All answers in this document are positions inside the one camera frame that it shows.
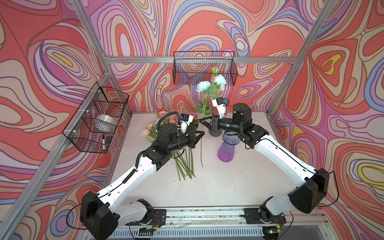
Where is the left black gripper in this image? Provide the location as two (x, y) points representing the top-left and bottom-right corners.
(165, 130), (205, 155)

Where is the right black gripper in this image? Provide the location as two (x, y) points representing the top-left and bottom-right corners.
(198, 114), (242, 133)

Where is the purple glass vase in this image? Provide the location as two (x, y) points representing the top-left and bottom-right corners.
(217, 132), (241, 163)

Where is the light blue flower stem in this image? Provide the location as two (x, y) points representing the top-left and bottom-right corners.
(195, 66), (228, 168)

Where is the white rose stem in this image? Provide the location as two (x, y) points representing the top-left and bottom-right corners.
(153, 117), (193, 181)

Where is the coral pink rose stem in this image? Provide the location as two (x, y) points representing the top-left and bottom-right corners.
(169, 115), (199, 181)

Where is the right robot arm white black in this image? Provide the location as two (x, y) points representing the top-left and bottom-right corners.
(199, 103), (330, 223)

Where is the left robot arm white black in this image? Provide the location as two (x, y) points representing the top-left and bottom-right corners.
(80, 124), (205, 240)

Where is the red glass vase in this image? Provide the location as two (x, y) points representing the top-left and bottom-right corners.
(209, 129), (223, 137)

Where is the pale pink flower bunch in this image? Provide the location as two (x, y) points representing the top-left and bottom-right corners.
(141, 111), (186, 181)

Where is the silver tape roll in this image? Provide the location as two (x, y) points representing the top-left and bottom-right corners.
(94, 114), (118, 133)

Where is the black marker pen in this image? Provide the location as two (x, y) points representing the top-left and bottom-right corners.
(102, 135), (106, 152)

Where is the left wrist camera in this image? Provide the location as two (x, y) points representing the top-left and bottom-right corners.
(180, 114), (194, 135)

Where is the back black wire basket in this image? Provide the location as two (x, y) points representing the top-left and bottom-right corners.
(173, 50), (238, 86)

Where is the black wire basket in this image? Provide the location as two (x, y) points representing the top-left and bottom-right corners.
(173, 50), (238, 86)
(63, 83), (130, 154)

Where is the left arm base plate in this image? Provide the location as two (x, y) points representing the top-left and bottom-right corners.
(126, 209), (167, 227)

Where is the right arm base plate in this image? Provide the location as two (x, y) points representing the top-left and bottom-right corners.
(243, 208), (287, 225)

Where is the left black wire basket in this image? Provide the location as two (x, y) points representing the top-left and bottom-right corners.
(63, 83), (130, 154)

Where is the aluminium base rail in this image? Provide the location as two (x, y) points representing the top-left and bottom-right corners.
(112, 203), (325, 228)

